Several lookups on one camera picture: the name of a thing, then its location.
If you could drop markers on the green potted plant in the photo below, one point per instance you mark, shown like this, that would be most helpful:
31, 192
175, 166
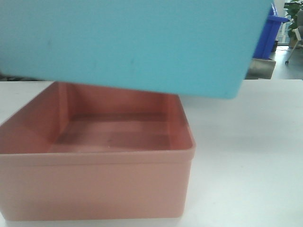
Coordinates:
292, 8

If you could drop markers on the stainless steel shelf frame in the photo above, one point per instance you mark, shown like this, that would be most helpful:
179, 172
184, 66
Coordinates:
260, 69

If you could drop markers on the pink plastic box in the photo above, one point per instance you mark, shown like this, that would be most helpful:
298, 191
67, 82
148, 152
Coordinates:
87, 152

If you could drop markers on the light blue plastic box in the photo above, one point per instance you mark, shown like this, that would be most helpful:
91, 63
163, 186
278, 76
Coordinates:
189, 47

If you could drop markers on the dark blue crate right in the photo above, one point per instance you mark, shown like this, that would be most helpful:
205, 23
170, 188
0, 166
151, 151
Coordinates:
269, 32

